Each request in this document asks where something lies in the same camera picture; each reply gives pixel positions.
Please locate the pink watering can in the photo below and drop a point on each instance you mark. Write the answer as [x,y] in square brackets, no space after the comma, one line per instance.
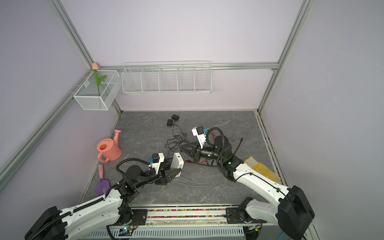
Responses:
[109,149]

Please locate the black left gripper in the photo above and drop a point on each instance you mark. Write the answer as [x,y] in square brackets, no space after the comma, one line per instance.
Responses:
[164,175]

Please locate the purple garden trowel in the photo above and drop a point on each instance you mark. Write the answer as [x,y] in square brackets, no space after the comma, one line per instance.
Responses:
[103,185]

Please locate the artificial tulip flower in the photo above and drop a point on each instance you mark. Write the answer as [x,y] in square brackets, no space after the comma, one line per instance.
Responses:
[99,79]

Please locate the long white wire basket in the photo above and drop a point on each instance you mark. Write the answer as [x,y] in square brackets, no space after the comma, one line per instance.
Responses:
[167,77]

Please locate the small white wire basket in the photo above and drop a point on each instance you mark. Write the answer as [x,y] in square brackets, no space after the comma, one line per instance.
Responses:
[87,94]

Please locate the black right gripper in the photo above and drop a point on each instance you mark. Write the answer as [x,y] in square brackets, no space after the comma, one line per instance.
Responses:
[196,154]

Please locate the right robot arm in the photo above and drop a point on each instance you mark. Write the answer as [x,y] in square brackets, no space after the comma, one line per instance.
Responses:
[286,207]

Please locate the black power adapter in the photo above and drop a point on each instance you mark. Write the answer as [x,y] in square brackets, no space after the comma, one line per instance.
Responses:
[170,122]
[175,117]

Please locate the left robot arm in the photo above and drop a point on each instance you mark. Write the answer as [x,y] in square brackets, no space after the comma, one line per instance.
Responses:
[108,209]

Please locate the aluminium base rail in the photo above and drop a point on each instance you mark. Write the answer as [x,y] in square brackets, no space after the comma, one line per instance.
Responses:
[199,222]

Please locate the yellow work glove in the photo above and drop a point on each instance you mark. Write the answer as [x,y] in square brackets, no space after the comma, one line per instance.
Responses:
[262,169]

